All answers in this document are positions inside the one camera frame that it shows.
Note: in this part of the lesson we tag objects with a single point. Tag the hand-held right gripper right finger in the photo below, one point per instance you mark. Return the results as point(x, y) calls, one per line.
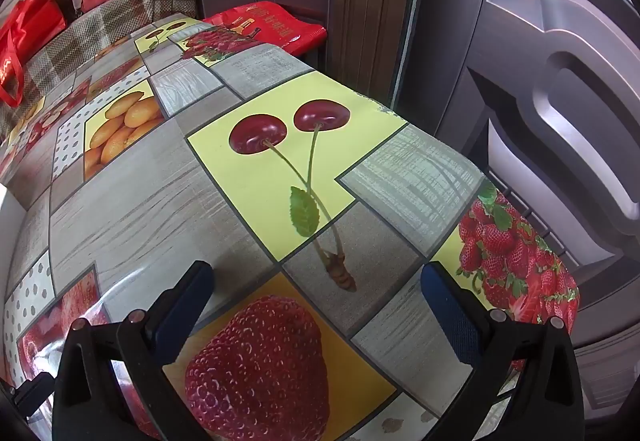
point(450, 316)

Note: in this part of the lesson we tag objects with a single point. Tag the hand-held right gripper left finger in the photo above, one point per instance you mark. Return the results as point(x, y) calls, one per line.
point(185, 316)

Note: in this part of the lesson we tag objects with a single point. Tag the fruit print tablecloth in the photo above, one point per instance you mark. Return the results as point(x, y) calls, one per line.
point(150, 221)

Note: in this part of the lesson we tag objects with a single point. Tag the plaid cloth cover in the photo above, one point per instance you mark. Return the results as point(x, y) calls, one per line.
point(100, 26)

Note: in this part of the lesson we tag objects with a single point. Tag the red printed bag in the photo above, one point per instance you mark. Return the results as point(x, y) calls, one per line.
point(280, 23)

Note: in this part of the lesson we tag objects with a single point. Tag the red tote bag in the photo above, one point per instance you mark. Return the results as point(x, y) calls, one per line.
point(30, 26)

